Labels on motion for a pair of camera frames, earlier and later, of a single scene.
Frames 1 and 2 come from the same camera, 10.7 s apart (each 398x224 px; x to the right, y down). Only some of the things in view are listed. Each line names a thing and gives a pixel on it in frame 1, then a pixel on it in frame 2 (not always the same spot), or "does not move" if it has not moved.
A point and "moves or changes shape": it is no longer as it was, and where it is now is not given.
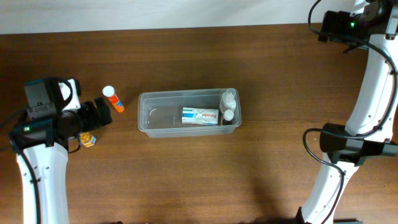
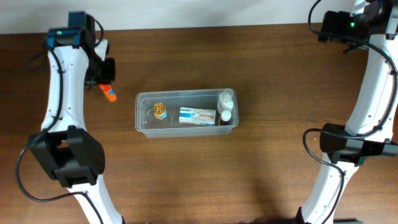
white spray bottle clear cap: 228,101 does not move
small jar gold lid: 87,139 moves or changes shape
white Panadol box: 198,116 does not move
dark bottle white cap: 228,116 moves or changes shape
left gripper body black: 88,115 → 106,71
